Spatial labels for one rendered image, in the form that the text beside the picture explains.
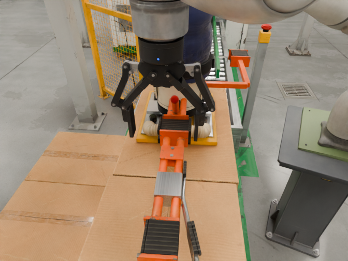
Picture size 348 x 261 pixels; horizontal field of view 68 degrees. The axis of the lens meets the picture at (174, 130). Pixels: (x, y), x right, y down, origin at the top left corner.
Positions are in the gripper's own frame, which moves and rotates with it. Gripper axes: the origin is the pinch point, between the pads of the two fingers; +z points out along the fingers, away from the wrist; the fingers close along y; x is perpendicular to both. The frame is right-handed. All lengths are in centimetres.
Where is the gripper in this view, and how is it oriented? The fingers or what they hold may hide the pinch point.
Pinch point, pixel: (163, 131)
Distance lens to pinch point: 54.4
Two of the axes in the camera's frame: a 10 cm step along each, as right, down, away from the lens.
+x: -0.9, 6.2, -7.8
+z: 0.0, 7.8, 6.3
